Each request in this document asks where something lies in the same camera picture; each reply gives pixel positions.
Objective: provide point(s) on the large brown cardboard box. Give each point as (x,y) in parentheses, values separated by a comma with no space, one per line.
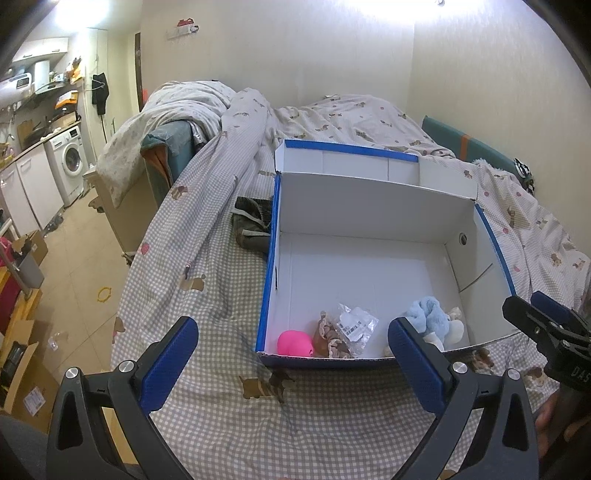
(25,378)

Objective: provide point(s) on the grey bin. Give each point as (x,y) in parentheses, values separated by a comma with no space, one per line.
(27,272)

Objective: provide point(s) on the pink round soft toy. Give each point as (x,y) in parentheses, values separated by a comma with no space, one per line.
(295,344)

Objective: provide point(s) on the white kitchen cabinet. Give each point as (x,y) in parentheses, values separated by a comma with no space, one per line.
(27,184)

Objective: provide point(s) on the beige brown scrunchie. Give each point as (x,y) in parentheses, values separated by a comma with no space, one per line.
(334,346)

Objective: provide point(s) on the clear plastic bag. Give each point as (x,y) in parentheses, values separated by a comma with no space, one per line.
(355,323)

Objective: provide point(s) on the teal padded board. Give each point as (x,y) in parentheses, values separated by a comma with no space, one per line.
(480,150)

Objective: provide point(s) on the blue plush toy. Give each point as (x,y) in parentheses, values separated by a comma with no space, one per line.
(427,314)

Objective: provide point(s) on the checked dog print bedsheet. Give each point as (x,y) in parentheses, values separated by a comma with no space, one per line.
(221,286)

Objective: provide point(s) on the dark olive garment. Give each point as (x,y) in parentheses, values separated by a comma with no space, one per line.
(251,224)

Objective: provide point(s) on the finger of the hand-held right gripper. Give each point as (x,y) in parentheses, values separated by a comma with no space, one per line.
(554,307)
(526,314)

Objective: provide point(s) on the white washing machine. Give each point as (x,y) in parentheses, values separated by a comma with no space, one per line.
(69,157)

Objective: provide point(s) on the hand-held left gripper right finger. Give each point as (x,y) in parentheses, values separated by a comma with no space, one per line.
(415,364)

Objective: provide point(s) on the black hanging garment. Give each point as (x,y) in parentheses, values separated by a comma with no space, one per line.
(99,90)

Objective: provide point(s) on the teal upholstered bed end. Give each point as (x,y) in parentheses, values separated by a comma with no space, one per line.
(171,143)

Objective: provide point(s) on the white cardboard box blue edges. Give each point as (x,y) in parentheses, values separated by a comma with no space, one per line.
(369,258)

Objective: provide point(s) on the person's right hand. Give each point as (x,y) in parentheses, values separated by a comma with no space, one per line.
(548,415)

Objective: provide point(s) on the red fabric item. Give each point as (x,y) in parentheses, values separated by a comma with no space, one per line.
(5,277)

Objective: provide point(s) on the small brown cardboard box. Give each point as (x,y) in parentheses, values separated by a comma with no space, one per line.
(34,247)

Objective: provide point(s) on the white water heater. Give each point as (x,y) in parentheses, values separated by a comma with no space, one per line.
(41,74)

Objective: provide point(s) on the crumpled white duvet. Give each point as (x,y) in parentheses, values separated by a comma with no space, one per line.
(138,134)

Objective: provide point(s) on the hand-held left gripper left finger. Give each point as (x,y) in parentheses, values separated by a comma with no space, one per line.
(171,364)

